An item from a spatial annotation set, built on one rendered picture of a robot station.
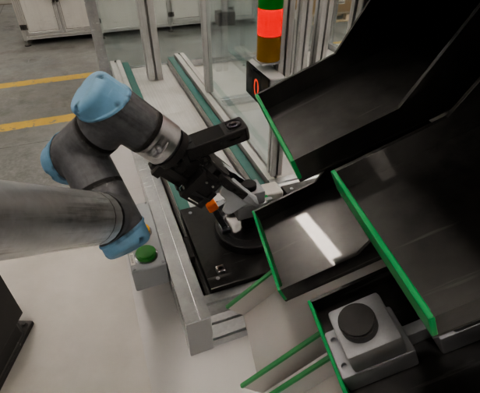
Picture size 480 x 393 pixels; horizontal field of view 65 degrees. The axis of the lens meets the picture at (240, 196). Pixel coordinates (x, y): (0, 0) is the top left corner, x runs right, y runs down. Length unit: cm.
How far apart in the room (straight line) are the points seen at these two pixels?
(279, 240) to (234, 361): 34
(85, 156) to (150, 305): 37
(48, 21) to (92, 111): 534
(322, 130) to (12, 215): 28
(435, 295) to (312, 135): 18
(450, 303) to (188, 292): 57
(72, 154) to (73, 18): 528
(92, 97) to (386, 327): 44
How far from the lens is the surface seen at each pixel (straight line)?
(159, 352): 78
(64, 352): 84
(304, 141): 35
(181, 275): 75
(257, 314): 63
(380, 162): 31
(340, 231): 46
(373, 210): 29
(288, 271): 44
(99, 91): 55
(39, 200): 41
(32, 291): 96
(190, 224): 84
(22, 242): 39
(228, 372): 75
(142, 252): 79
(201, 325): 70
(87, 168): 61
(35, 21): 590
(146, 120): 58
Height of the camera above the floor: 153
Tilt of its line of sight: 38 degrees down
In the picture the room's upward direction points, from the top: straight up
